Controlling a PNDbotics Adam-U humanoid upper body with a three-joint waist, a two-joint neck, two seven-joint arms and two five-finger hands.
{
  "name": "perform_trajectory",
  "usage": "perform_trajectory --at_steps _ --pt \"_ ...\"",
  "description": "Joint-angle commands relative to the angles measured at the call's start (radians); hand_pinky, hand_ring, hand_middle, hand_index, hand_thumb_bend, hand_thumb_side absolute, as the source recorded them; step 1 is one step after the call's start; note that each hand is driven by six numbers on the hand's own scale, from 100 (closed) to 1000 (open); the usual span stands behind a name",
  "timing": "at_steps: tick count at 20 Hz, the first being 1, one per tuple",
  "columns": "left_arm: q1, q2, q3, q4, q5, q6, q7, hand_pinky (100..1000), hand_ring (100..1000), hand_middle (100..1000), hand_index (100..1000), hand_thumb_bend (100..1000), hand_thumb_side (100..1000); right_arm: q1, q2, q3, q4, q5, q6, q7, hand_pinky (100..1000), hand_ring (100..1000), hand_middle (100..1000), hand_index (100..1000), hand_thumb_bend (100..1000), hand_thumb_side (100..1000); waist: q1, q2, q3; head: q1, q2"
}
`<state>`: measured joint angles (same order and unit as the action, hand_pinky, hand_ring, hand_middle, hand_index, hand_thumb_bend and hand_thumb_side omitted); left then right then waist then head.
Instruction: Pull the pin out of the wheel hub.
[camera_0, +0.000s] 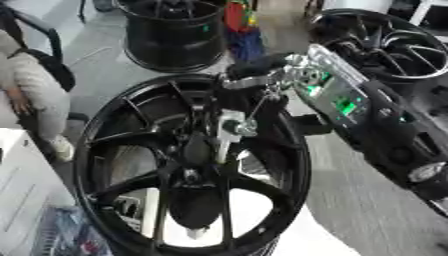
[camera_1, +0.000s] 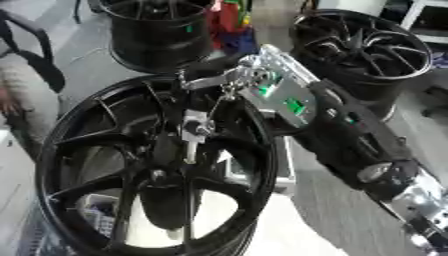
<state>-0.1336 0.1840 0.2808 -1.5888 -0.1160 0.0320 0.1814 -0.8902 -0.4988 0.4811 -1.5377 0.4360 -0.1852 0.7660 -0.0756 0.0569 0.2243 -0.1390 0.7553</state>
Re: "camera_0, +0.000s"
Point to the black wheel rim barrel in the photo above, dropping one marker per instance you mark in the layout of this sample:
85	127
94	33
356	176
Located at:
175	36

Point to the black wheel with thin spokes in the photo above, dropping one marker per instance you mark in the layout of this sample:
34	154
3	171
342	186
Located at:
402	50

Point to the white pin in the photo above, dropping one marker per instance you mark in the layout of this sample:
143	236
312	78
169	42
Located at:
228	125

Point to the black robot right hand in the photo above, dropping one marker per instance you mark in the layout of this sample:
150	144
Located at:
256	66

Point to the red and blue bag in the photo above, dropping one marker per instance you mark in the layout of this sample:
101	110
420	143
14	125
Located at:
244	33

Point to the silver and black robot right arm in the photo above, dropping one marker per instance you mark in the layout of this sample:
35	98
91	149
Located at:
379	116

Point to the large black spoked wheel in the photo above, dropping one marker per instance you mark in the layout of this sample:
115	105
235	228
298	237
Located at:
125	133

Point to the clear plastic bag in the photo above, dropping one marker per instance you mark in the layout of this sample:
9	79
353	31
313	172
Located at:
73	233

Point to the person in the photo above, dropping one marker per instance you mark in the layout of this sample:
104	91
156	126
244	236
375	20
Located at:
35	90

